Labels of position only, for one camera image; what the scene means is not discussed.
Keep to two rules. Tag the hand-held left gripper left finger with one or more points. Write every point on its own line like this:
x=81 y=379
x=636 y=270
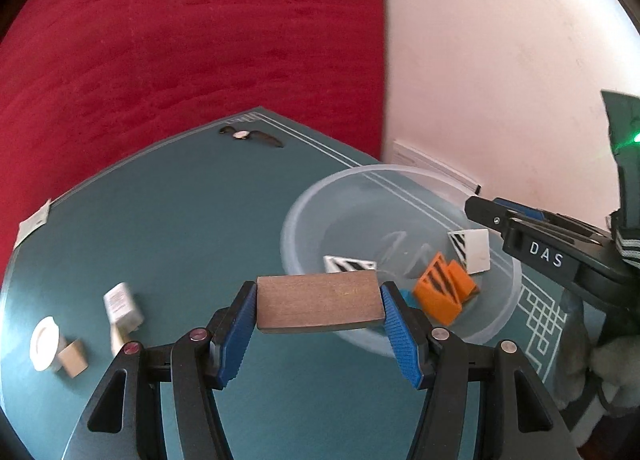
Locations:
x=235 y=340

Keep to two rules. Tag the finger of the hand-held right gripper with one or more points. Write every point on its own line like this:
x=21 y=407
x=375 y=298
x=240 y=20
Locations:
x=525 y=211
x=485 y=214

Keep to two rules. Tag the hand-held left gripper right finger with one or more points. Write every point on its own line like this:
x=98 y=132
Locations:
x=400 y=335

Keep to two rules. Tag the blue block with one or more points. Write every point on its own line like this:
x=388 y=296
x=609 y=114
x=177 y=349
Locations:
x=410 y=299

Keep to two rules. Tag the white striped triangular block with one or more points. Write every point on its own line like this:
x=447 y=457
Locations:
x=475 y=250
x=350 y=264

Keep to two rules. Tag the large orange striped wedge block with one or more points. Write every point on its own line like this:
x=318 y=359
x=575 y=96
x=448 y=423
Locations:
x=435 y=302

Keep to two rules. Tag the small orange striped block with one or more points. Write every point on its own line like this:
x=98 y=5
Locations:
x=462 y=282

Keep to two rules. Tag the rectangular wooden block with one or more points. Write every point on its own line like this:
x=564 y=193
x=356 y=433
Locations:
x=320 y=302

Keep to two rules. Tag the wooden wedge block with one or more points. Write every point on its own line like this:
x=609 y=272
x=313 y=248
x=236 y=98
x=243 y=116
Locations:
x=119 y=340

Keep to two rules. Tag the white charger plug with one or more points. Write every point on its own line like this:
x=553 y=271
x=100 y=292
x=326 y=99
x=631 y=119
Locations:
x=122 y=307

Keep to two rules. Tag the clear plastic bowl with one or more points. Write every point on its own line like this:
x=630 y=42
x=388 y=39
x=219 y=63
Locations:
x=350 y=210

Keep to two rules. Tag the small wooden block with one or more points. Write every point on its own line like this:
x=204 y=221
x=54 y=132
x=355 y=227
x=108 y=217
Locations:
x=74 y=359

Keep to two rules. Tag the white round disc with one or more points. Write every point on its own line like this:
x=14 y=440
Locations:
x=44 y=344

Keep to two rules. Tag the grey fuzzy cloth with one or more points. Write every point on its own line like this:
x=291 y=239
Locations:
x=617 y=370

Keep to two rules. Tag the black wristwatch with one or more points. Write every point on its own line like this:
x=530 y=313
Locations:
x=242 y=134

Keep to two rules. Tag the small paper card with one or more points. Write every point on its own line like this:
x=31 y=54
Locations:
x=34 y=222

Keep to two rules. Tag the red quilted blanket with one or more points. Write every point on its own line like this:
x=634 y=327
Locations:
x=175 y=40

